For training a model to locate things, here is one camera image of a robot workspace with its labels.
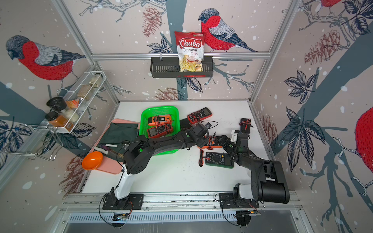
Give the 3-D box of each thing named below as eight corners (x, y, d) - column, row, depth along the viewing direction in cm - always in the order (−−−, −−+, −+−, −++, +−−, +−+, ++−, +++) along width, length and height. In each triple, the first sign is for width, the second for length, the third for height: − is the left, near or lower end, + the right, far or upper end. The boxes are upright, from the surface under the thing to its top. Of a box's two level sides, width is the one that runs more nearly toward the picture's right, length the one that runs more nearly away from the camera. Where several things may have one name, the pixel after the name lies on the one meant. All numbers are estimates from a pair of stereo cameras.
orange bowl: (81, 170, 85) (77, 168, 82) (89, 153, 92) (85, 151, 89) (100, 170, 85) (96, 167, 82) (106, 153, 92) (103, 151, 89)
